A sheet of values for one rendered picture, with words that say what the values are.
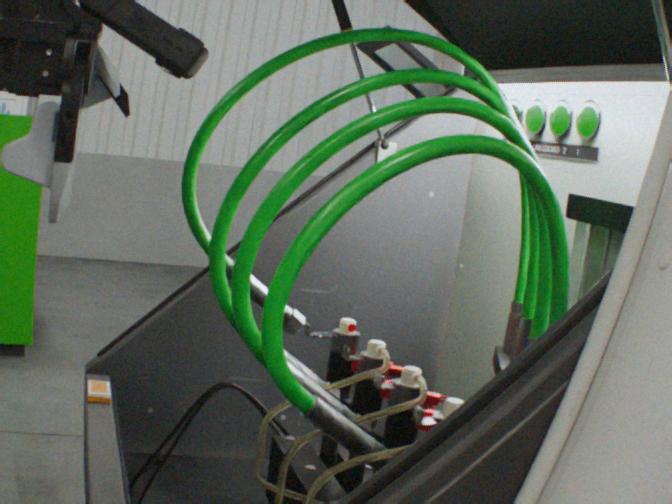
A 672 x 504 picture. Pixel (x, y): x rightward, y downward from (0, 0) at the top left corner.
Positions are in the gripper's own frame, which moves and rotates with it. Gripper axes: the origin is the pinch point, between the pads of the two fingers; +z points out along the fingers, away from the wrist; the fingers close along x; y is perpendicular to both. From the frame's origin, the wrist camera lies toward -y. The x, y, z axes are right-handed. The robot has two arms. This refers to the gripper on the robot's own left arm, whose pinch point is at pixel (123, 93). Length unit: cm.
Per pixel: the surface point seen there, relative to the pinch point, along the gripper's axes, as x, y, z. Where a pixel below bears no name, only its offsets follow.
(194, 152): 1.5, -2.2, 9.6
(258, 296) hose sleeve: -2.7, 0.7, 23.7
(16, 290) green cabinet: -312, 94, -53
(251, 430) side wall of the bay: -41, 12, 39
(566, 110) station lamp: -12, -43, 28
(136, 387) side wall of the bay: -36.0, 21.6, 23.9
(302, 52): 2.1, -15.9, 7.6
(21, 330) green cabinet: -319, 106, -35
